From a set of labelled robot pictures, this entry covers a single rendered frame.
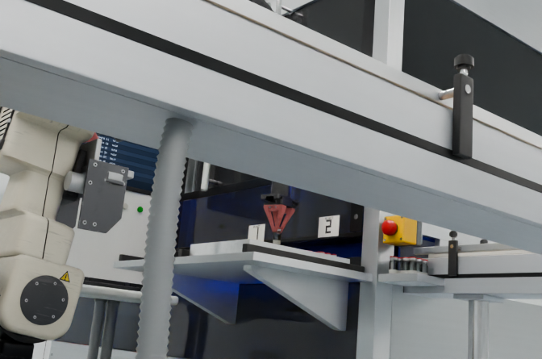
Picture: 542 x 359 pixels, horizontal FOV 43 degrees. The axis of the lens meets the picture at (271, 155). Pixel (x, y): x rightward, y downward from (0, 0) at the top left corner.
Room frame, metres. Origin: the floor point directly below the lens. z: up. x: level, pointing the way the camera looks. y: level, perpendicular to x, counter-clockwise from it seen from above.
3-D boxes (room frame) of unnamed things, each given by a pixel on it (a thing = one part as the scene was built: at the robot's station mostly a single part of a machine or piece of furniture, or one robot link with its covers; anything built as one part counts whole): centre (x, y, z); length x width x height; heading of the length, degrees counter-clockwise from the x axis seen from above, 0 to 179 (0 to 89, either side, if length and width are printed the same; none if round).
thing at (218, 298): (2.21, 0.21, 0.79); 0.34 x 0.03 x 0.13; 128
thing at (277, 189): (1.93, -0.04, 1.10); 0.10 x 0.07 x 0.07; 143
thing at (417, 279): (1.82, -0.40, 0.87); 0.14 x 0.13 x 0.02; 128
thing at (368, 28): (1.90, -0.25, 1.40); 0.05 x 0.01 x 0.80; 38
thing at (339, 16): (2.06, -0.14, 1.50); 0.43 x 0.01 x 0.59; 38
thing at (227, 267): (2.02, 0.05, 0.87); 0.70 x 0.48 x 0.02; 38
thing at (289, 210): (1.93, -0.03, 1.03); 0.07 x 0.07 x 0.09; 53
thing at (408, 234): (1.81, -0.36, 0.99); 0.08 x 0.07 x 0.07; 128
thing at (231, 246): (1.86, -0.02, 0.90); 0.34 x 0.26 x 0.04; 128
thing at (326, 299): (1.82, -0.10, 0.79); 0.34 x 0.03 x 0.13; 128
